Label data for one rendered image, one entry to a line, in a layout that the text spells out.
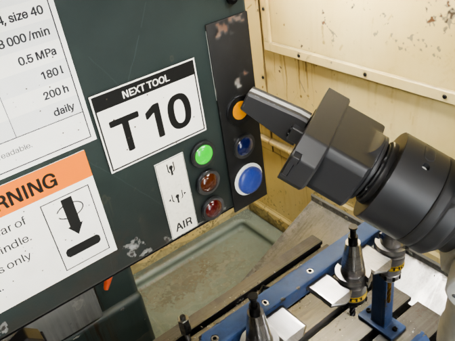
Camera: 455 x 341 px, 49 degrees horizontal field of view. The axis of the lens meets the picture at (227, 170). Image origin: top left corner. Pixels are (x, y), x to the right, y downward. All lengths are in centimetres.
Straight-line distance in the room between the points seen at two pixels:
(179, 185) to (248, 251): 149
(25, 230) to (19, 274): 4
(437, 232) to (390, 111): 91
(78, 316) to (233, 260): 74
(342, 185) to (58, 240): 24
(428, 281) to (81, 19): 126
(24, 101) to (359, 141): 27
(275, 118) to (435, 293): 108
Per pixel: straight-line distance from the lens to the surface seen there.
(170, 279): 190
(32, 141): 39
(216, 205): 50
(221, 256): 194
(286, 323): 87
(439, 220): 44
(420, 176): 44
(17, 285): 45
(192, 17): 43
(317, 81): 148
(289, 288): 91
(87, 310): 138
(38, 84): 38
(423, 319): 131
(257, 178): 52
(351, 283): 92
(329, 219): 166
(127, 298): 146
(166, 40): 42
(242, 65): 47
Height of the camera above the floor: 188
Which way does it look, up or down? 32 degrees down
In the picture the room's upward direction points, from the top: 9 degrees counter-clockwise
